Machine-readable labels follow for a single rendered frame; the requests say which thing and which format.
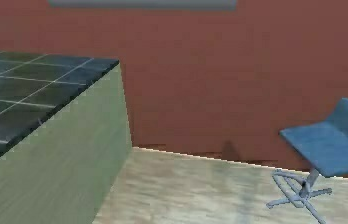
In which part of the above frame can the grey framed window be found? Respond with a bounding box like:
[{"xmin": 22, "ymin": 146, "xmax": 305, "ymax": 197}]
[{"xmin": 47, "ymin": 0, "xmax": 238, "ymax": 12}]

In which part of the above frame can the green counter with dark tiled top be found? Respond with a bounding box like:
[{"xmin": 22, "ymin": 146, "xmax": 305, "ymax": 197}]
[{"xmin": 0, "ymin": 49, "xmax": 133, "ymax": 224}]

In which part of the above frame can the blue bar stool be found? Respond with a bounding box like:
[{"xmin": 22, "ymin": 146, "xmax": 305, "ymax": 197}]
[{"xmin": 265, "ymin": 97, "xmax": 348, "ymax": 224}]

